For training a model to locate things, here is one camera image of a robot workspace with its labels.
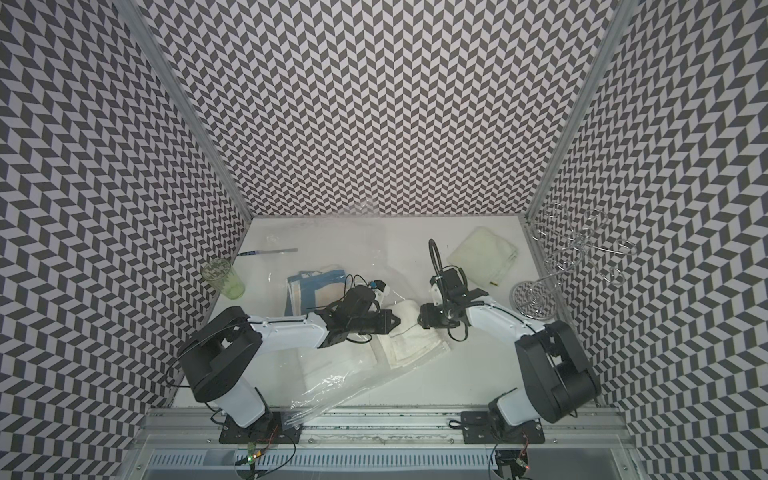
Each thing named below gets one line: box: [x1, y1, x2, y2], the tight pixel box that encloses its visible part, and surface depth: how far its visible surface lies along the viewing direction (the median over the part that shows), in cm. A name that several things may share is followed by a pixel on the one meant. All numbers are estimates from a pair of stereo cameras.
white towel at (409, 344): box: [377, 299, 451, 369], surface depth 86 cm
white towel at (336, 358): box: [298, 338, 377, 383], surface depth 82 cm
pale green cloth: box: [446, 227, 519, 288], surface depth 108 cm
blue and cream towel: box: [284, 269, 346, 317], surface depth 95 cm
